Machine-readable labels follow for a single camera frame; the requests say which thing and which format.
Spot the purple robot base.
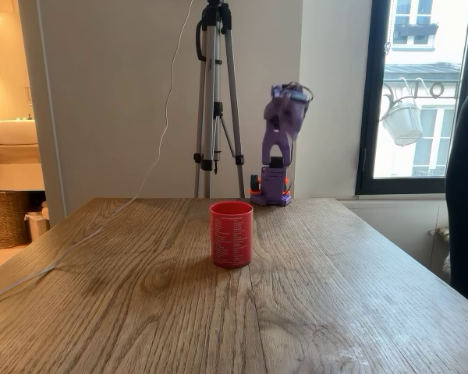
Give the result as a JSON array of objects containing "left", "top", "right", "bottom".
[{"left": 249, "top": 155, "right": 294, "bottom": 207}]

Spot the red cup with white print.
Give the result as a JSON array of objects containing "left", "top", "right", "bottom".
[{"left": 208, "top": 201, "right": 254, "bottom": 269}]

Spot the white hanging flowerpot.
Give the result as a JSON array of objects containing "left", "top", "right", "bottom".
[{"left": 380, "top": 101, "right": 424, "bottom": 147}]

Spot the ornate iron railing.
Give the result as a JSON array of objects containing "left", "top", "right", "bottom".
[{"left": 384, "top": 76, "right": 460, "bottom": 118}]

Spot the white bag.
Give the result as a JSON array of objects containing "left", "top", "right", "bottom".
[{"left": 24, "top": 202, "right": 51, "bottom": 243}]

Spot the wooden vanity counter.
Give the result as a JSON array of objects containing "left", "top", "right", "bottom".
[{"left": 0, "top": 143, "right": 46, "bottom": 192}]

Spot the brown wicker basket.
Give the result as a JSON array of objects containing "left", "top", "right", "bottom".
[{"left": 0, "top": 190, "right": 32, "bottom": 249}]

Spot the grey camera tripod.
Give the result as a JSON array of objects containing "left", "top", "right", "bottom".
[{"left": 193, "top": 0, "right": 246, "bottom": 199}]

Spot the black window frame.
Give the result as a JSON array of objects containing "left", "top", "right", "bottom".
[{"left": 354, "top": 0, "right": 468, "bottom": 196}]

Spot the long white cable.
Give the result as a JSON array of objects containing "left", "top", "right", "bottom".
[{"left": 0, "top": 0, "right": 194, "bottom": 309}]

